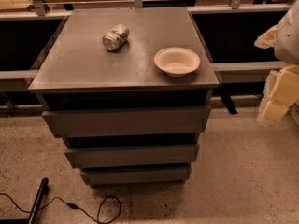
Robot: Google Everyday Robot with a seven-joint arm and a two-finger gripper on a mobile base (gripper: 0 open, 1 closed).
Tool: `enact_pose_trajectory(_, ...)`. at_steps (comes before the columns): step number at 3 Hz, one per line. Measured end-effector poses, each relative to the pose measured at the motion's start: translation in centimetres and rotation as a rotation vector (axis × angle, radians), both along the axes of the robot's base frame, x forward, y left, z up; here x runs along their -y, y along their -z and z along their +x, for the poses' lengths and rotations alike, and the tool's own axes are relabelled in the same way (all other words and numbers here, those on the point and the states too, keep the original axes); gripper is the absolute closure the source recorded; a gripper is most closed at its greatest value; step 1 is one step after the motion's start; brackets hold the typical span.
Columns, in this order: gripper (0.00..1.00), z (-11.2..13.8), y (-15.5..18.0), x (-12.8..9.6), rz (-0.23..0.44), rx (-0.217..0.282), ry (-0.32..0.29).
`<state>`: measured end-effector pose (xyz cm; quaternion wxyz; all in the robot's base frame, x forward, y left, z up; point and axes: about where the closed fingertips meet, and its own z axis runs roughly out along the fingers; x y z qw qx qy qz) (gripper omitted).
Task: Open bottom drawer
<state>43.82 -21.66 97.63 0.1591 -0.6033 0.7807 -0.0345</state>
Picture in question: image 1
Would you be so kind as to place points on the grey middle drawer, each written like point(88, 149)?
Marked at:
point(103, 157)

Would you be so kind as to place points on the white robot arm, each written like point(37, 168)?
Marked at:
point(286, 49)

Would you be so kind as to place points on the crushed soda can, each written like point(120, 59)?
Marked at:
point(116, 37)

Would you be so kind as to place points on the grey drawer cabinet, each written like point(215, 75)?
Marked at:
point(81, 74)

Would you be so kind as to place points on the grey drawer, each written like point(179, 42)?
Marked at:
point(136, 175)
point(135, 121)
point(103, 157)

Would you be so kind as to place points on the grey metal railing frame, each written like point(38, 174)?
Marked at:
point(18, 77)

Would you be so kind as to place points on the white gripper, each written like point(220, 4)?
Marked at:
point(288, 39)

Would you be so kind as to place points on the grey top drawer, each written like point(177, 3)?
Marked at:
point(135, 121)

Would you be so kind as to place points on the white paper bowl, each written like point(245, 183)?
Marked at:
point(177, 62)

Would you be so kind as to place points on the grey bottom drawer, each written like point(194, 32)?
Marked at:
point(136, 175)

